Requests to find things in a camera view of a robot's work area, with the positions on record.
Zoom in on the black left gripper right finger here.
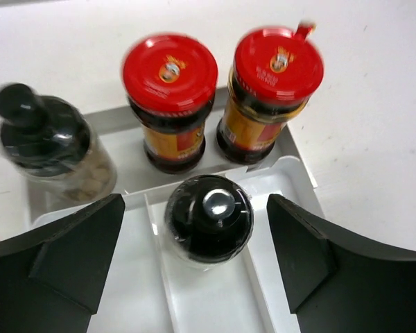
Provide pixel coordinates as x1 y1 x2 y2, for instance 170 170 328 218
266 194 416 332

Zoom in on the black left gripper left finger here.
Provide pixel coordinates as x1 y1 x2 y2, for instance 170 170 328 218
0 194 125 332

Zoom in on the dome-top black pepper grinder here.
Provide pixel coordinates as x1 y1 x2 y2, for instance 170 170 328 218
163 174 254 271

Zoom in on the knob-top glass spice grinder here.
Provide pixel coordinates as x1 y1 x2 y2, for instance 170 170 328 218
0 83 117 203

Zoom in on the red-lid chili sauce jar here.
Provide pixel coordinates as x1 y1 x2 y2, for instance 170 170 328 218
216 21 324 165

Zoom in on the white plastic organizer tray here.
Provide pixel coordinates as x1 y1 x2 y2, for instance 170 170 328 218
26 86 327 333

